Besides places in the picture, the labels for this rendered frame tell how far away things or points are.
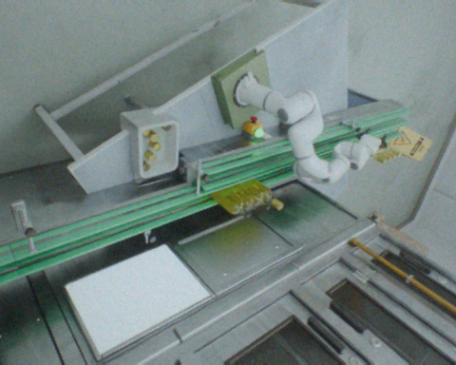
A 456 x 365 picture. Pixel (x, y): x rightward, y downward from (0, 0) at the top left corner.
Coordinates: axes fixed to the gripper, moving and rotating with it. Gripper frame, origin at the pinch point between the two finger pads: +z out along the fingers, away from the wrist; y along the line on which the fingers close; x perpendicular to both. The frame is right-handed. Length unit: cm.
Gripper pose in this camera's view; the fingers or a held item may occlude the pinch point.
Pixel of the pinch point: (376, 133)
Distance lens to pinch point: 213.9
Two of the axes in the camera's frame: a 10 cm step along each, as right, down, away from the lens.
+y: 8.0, 4.1, -4.4
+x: -0.9, -6.4, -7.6
